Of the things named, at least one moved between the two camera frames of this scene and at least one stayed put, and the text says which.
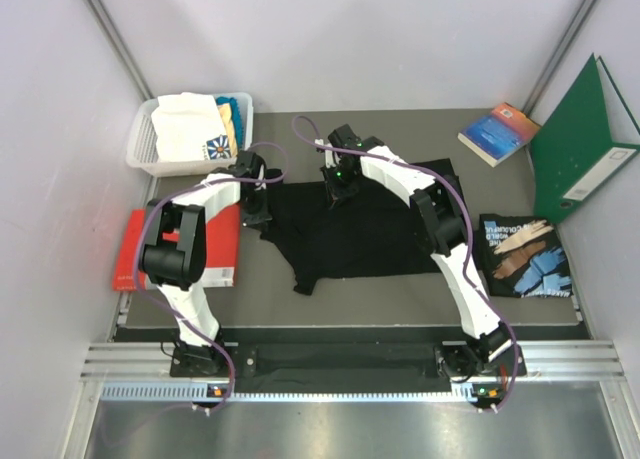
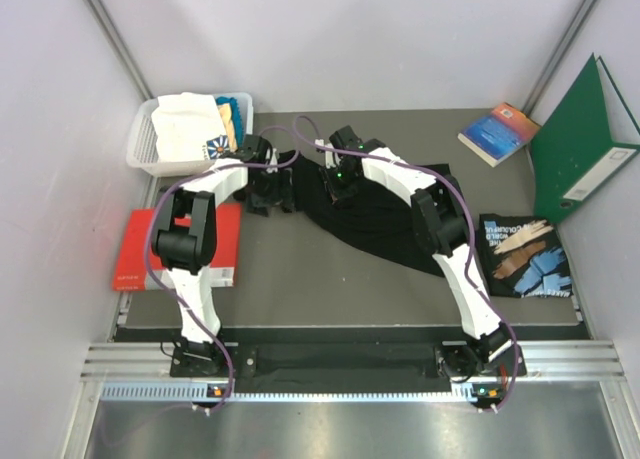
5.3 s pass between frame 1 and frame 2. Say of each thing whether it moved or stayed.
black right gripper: stayed
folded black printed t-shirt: stayed
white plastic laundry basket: stayed
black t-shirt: moved
